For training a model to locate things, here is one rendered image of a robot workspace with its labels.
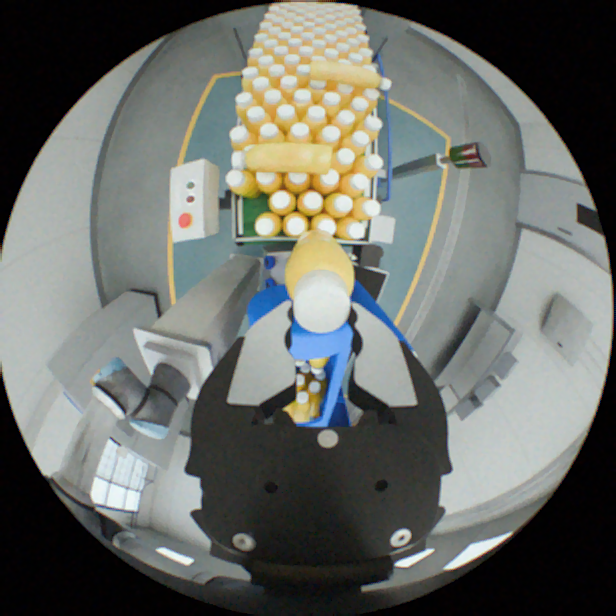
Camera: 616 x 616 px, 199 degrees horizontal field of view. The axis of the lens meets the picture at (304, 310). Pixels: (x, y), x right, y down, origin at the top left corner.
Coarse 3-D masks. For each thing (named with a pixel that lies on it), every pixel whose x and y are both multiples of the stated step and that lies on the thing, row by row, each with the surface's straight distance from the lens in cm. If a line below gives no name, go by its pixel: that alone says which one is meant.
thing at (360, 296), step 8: (360, 288) 130; (352, 296) 118; (360, 296) 116; (368, 296) 119; (360, 304) 107; (368, 304) 107; (376, 304) 112; (376, 312) 100; (384, 312) 107; (384, 320) 94; (392, 328) 90; (400, 336) 87; (408, 344) 85
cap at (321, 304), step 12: (312, 276) 13; (324, 276) 12; (300, 288) 12; (312, 288) 11; (324, 288) 11; (336, 288) 11; (300, 300) 11; (312, 300) 11; (324, 300) 12; (336, 300) 12; (348, 300) 12; (300, 312) 12; (312, 312) 12; (324, 312) 12; (336, 312) 12; (348, 312) 12; (300, 324) 13; (312, 324) 12; (324, 324) 12; (336, 324) 13
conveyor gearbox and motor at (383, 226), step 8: (376, 216) 71; (384, 216) 73; (376, 224) 71; (384, 224) 73; (392, 224) 74; (376, 232) 71; (384, 232) 73; (392, 232) 74; (376, 240) 72; (384, 240) 73; (392, 240) 75
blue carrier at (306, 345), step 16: (272, 288) 54; (256, 304) 45; (272, 304) 44; (256, 320) 39; (304, 336) 34; (320, 336) 35; (336, 336) 37; (304, 352) 36; (320, 352) 37; (336, 352) 40; (336, 368) 45; (336, 384) 52; (320, 416) 105
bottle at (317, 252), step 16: (304, 240) 20; (320, 240) 17; (336, 240) 24; (304, 256) 15; (320, 256) 14; (336, 256) 15; (288, 272) 15; (304, 272) 14; (320, 272) 13; (336, 272) 14; (352, 272) 16; (288, 288) 15; (352, 288) 16
